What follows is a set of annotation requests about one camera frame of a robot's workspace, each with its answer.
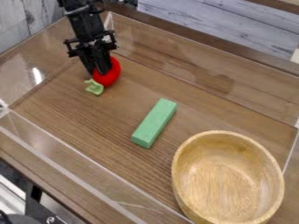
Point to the green rectangular block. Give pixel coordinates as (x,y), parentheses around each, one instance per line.
(154,123)

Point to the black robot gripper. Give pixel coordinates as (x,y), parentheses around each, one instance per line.
(98,58)

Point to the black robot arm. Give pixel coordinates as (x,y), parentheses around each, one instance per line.
(85,18)

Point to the red plush strawberry toy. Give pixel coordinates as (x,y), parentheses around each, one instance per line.
(102,81)

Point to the wooden bowl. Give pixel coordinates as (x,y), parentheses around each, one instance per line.
(228,181)

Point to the clear acrylic enclosure wall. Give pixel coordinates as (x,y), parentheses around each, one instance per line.
(67,138)

